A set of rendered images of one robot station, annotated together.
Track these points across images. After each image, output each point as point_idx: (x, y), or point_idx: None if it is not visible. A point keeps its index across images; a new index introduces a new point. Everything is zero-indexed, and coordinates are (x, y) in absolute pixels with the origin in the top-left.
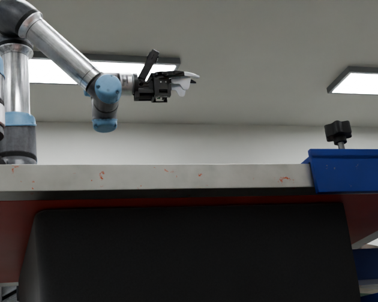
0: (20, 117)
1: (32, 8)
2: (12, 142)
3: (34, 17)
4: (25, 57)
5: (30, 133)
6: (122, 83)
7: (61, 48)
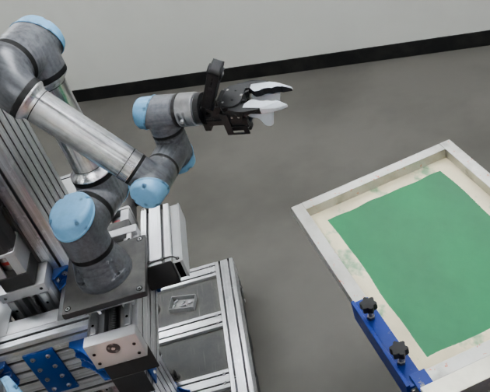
0: (69, 233)
1: (15, 96)
2: (74, 255)
3: (23, 110)
4: (56, 92)
5: (89, 240)
6: (180, 124)
7: (74, 147)
